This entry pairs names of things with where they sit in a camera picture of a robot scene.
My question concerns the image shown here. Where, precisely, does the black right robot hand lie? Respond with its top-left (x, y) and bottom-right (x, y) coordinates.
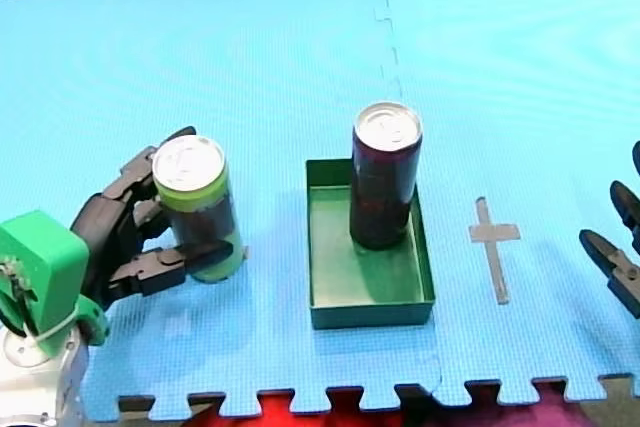
top-left (578, 140), bottom-right (640, 319)

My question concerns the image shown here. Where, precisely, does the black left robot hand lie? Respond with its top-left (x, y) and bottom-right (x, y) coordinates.
top-left (69, 126), bottom-right (235, 312)

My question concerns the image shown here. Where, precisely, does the green can with dark band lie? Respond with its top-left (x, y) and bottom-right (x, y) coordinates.
top-left (151, 135), bottom-right (247, 284)

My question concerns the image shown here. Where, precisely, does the dark purple drink can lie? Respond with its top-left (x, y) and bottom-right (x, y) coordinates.
top-left (349, 102), bottom-right (423, 251)

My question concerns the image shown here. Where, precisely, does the shallow green tray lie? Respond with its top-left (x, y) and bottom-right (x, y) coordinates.
top-left (305, 158), bottom-right (436, 331)

